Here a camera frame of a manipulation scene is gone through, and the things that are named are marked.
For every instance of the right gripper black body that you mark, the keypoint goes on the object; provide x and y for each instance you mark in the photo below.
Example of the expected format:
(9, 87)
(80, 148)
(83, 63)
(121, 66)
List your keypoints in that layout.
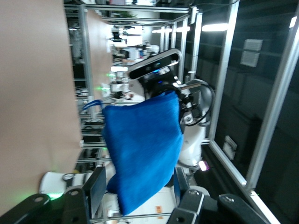
(158, 87)

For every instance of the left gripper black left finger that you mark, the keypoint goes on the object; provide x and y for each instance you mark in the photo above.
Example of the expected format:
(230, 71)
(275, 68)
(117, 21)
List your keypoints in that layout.
(70, 207)

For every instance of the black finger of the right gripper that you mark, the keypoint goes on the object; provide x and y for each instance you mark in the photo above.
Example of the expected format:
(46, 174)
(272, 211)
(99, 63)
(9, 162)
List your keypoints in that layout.
(190, 105)

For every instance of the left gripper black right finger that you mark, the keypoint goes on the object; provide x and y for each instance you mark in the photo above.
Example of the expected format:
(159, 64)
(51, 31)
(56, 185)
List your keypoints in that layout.
(198, 210)

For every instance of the blue microfibre towel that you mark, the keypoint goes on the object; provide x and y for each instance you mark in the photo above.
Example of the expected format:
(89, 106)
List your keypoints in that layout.
(144, 144)

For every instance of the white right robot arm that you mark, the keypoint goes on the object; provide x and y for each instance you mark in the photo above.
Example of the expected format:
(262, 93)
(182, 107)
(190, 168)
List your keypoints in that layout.
(191, 144)

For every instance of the white background machine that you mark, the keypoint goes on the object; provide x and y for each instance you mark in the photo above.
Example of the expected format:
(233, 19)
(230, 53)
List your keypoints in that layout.
(119, 87)

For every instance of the pink lit device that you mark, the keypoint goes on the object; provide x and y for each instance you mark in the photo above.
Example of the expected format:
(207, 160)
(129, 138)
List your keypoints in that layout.
(203, 165)

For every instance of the white label plate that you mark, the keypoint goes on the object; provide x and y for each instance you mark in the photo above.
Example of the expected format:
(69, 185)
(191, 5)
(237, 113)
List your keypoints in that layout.
(229, 147)

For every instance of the fluorescent ceiling light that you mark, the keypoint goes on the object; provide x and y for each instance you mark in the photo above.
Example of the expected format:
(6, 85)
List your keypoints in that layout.
(215, 27)

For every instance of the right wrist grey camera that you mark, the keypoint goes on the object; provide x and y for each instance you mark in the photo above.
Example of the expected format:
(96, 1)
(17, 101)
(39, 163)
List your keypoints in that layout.
(154, 65)

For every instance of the aluminium cell frame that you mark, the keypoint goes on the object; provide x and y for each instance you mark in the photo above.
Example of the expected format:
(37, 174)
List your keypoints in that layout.
(222, 70)

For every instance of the white wall vent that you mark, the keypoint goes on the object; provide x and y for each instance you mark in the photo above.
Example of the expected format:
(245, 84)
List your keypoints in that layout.
(250, 58)

